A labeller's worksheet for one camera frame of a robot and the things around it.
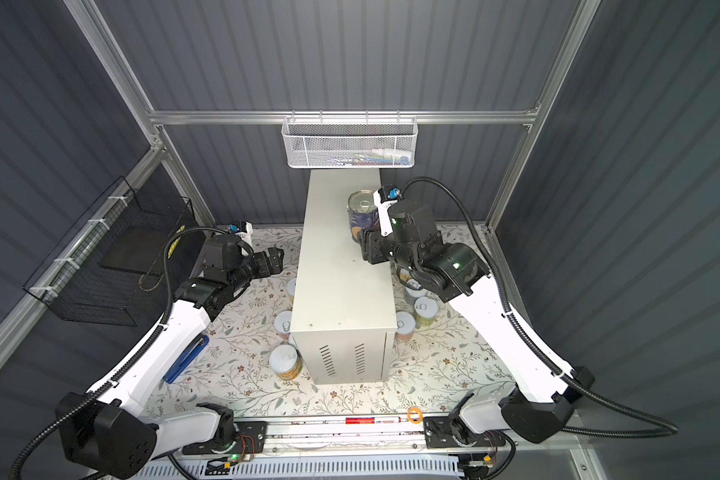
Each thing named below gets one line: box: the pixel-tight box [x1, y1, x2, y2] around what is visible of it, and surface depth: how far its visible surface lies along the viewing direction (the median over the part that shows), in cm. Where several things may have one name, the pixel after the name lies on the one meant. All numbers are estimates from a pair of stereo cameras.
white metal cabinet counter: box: [290, 170, 397, 385], surface depth 68 cm
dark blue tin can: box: [347, 189, 380, 241], surface depth 65 cm
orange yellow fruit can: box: [269, 343, 303, 381], surface depth 80 cm
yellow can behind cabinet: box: [286, 278, 297, 304], surface depth 98 cm
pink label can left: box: [274, 310, 292, 340], surface depth 89 cm
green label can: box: [414, 296, 439, 328], surface depth 93 cm
